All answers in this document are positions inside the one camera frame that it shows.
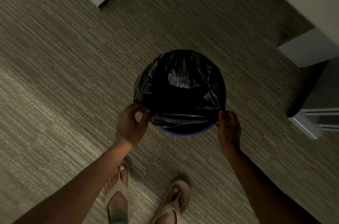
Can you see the person's right foot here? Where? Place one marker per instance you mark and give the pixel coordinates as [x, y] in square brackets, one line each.
[173, 205]

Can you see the person's right fingers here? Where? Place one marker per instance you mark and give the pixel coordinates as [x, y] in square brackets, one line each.
[222, 120]

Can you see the person's left foot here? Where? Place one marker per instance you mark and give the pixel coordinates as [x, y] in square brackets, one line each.
[117, 200]

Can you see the white door frame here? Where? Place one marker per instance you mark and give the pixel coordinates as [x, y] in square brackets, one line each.
[309, 123]

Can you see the person's foot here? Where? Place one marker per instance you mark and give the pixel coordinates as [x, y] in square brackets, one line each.
[173, 205]
[117, 200]

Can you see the person's left thumb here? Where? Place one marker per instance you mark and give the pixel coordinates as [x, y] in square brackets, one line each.
[145, 119]

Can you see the beige flip-flop sandal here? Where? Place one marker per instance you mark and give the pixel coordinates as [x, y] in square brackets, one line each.
[116, 192]
[172, 202]

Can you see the person's right hand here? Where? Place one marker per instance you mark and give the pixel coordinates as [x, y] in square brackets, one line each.
[230, 132]

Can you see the person's left forearm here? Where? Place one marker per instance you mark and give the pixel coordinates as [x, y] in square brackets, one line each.
[76, 192]

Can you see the person's right forearm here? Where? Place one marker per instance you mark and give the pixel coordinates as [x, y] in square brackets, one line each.
[264, 192]

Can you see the purple trash bin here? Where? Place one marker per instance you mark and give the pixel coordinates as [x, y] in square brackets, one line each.
[185, 131]

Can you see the person's left hand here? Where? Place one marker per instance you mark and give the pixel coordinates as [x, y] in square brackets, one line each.
[128, 128]

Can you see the black plastic trash bag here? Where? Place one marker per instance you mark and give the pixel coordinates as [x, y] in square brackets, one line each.
[180, 89]

